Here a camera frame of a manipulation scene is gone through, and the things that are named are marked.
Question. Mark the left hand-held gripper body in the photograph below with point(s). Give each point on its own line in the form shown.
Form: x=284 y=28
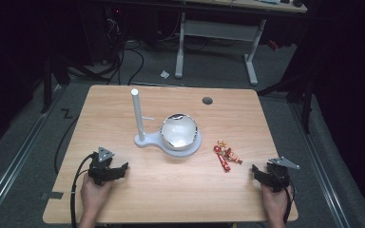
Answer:
x=101 y=169

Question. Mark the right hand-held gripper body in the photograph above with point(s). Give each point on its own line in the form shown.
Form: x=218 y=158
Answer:
x=278 y=174

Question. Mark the person's right hand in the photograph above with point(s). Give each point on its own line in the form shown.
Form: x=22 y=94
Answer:
x=275 y=202

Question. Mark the person's left hand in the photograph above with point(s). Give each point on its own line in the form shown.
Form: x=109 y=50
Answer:
x=94 y=193

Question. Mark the red orange wrapped candy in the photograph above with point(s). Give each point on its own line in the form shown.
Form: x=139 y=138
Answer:
x=233 y=156

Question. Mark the long red candy bar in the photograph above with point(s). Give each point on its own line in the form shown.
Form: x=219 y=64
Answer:
x=223 y=162

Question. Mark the yellow orange wrapped candy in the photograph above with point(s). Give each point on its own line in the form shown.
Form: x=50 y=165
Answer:
x=222 y=143

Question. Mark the black tape strip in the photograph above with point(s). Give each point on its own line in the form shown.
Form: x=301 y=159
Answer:
x=52 y=195

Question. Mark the silver metal bowl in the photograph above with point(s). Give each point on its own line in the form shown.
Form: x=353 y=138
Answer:
x=179 y=132

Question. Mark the black metal stand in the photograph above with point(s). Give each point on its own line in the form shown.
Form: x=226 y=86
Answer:
x=305 y=95
x=47 y=85

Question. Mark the black table grommet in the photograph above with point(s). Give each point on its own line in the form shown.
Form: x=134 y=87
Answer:
x=207 y=100

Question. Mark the white paper scrap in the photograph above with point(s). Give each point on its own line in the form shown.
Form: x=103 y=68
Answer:
x=164 y=74

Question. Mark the small red object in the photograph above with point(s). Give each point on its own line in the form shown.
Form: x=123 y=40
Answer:
x=272 y=44

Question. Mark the dark computer tower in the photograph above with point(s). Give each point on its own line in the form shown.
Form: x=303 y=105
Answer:
x=103 y=34

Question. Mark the metal floor rail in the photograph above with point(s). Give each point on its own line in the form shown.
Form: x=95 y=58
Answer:
x=15 y=158
x=323 y=167

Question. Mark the white stand with post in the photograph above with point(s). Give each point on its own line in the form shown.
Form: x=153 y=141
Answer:
x=138 y=117

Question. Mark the white frame wooden desk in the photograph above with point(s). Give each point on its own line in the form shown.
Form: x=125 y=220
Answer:
x=180 y=47

